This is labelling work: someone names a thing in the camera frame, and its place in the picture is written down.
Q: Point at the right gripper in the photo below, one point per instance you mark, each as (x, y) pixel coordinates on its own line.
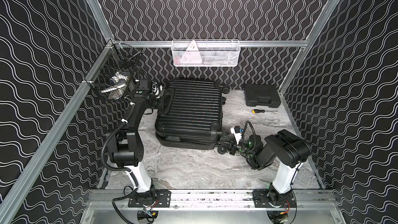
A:
(231, 145)

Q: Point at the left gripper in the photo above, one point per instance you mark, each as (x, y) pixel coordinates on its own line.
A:
(160, 102)

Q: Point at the black hard-shell suitcase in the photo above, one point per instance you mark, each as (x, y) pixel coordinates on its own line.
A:
(192, 115)

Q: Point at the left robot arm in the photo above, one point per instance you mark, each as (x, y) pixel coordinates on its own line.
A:
(126, 148)

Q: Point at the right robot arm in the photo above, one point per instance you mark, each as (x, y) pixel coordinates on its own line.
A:
(289, 149)

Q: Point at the black plastic tool case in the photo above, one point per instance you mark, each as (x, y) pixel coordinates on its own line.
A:
(261, 95)

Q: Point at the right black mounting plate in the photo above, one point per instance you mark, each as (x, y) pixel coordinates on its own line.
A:
(272, 199)

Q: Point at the black mounting plate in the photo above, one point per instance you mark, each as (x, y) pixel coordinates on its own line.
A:
(272, 199)
(158, 198)

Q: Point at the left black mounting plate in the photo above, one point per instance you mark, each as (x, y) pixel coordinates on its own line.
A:
(158, 198)

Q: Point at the yellow black handled screwdriver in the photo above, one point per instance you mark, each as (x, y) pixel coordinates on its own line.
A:
(257, 111)

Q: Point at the black wire mesh basket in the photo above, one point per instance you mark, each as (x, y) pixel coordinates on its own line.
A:
(115, 77)

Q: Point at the clear plastic wall bin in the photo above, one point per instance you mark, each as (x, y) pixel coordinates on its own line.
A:
(205, 53)

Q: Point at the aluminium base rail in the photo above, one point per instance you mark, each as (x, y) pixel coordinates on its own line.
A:
(237, 200)

